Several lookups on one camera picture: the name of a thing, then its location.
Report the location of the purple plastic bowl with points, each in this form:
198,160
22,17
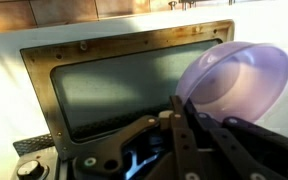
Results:
244,80

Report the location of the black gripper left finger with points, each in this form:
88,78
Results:
180,146

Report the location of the silver oven knob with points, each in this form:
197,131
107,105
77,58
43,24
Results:
32,169

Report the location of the wooden base cabinet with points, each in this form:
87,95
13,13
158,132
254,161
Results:
50,13

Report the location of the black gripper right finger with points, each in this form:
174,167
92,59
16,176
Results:
244,150

